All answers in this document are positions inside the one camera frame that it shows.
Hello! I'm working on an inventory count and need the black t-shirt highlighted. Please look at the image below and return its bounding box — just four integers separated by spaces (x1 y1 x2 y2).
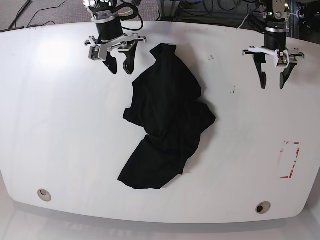
118 43 216 190

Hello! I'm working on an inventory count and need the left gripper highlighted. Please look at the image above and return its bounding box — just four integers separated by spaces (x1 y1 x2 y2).
242 27 305 90

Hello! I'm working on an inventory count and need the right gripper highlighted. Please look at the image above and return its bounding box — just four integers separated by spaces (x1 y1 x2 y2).
84 18 147 75

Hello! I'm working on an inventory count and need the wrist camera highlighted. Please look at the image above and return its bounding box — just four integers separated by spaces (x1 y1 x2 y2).
276 49 290 68
88 46 100 61

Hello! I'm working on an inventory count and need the right table cable grommet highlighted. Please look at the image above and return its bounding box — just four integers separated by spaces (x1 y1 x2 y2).
255 201 271 215

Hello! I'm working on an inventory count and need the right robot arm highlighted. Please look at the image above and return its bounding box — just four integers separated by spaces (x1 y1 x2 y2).
83 0 147 75

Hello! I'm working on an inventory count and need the left table cable grommet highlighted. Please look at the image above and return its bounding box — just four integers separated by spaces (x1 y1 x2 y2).
37 189 52 202

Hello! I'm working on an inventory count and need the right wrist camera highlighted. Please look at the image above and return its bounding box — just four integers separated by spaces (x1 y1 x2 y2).
88 46 100 61

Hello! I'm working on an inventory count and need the table cable grommet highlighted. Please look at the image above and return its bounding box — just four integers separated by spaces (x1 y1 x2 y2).
255 201 271 215
37 189 52 202

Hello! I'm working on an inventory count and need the red tape rectangle marking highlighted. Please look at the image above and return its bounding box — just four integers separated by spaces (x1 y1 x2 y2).
277 141 301 179

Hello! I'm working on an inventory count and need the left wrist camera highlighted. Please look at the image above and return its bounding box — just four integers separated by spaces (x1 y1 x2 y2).
276 49 290 68

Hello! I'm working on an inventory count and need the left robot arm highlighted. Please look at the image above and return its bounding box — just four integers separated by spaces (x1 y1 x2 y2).
242 0 305 90

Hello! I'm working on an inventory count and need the white cable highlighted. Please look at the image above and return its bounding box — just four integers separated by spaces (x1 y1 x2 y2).
237 11 300 30

